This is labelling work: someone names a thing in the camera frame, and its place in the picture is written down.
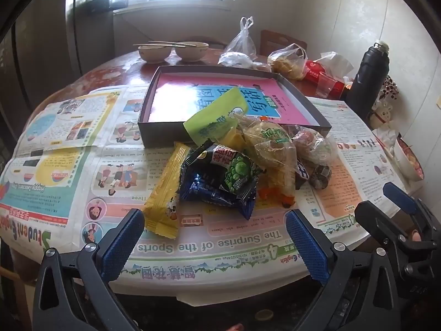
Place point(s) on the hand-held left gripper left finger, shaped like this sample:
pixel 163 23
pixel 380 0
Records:
pixel 119 244

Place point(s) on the crumpled white plastic bag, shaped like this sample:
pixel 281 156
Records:
pixel 237 61

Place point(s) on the lime green snack bag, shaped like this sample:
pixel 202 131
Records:
pixel 213 113

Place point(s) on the beige ceramic bowl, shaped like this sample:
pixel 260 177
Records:
pixel 154 54
pixel 191 53

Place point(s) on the chocolate bar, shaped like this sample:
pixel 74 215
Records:
pixel 303 174

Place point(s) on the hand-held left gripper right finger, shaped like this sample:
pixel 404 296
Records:
pixel 305 244

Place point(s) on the tied clear plastic bag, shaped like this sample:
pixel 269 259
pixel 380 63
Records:
pixel 241 43

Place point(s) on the person's right hand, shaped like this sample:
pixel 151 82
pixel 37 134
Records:
pixel 416 236

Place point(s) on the brown wooden chair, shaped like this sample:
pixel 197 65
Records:
pixel 272 41

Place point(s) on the crumpled white tissue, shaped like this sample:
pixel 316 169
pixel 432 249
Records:
pixel 384 138

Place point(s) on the yellow snack packet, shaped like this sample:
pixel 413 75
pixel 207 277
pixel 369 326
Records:
pixel 165 196

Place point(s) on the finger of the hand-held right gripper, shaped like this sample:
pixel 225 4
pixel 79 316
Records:
pixel 375 217
pixel 399 196

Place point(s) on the stainless steel refrigerator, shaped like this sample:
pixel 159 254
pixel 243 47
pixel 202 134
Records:
pixel 89 41

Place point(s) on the leopard print ornament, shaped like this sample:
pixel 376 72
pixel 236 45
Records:
pixel 389 88

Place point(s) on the plastic bag of fried food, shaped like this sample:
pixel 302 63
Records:
pixel 287 63

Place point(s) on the white bowl with food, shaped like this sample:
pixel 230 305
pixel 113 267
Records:
pixel 410 160

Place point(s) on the clear plastic cup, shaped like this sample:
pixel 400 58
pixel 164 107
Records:
pixel 325 86

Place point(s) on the black thermos flask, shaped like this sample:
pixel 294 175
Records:
pixel 370 76

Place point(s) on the clear bag of crackers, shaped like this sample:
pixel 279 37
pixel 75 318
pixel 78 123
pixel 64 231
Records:
pixel 310 144

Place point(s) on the dark blue snack packet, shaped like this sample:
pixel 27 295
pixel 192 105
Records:
pixel 206 193

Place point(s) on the green pea snack packet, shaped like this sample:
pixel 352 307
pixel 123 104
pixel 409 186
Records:
pixel 237 172

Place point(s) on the grey shallow cardboard box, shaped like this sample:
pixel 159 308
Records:
pixel 162 132

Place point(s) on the pink and blue workbook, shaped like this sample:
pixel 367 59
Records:
pixel 172 93

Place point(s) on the red tissue pack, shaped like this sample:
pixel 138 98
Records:
pixel 313 72

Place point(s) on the white cat figurine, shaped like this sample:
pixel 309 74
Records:
pixel 380 115

